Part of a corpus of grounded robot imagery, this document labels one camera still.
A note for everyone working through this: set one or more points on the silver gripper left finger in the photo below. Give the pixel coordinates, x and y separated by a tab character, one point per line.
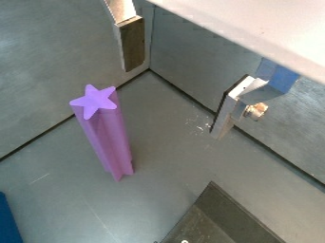
129	29

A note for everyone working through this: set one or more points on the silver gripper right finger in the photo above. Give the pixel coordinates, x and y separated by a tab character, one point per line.
244	99

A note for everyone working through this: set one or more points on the purple star-shaped peg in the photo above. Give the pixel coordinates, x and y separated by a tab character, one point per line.
99	116

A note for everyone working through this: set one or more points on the blue shape-sorting board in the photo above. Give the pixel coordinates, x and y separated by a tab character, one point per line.
10	234

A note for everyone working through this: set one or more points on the black angled metal bracket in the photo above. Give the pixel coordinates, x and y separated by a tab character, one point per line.
218	220

